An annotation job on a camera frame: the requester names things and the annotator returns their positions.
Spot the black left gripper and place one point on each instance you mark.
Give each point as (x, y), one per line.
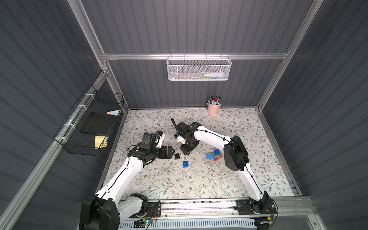
(166, 152)

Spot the light blue long lego brick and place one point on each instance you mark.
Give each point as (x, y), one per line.
(210, 156)

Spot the pink lego brick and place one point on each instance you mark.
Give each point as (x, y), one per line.
(217, 158)

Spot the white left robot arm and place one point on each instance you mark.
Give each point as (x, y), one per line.
(120, 184)

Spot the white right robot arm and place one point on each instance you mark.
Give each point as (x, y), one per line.
(235, 157)

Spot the pink metal pen bucket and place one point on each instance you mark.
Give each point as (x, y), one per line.
(213, 109)

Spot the markers in bucket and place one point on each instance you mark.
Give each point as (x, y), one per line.
(214, 100)

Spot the pastel sticky notes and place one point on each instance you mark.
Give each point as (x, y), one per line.
(114, 113)

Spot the yellow sticky note pad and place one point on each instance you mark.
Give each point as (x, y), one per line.
(101, 142)

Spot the black notebook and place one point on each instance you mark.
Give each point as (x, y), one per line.
(98, 124)

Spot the white bottle in basket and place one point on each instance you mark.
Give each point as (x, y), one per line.
(214, 75)

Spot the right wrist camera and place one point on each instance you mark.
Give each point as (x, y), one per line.
(185, 133)

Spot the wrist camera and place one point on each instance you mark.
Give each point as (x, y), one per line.
(185, 133)
(153, 139)

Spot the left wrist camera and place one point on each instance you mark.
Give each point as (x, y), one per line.
(153, 139)

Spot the white wire wall basket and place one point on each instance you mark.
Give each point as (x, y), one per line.
(193, 68)

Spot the black wire side basket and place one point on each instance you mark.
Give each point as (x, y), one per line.
(70, 136)

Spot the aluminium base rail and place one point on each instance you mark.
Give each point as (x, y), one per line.
(223, 207)

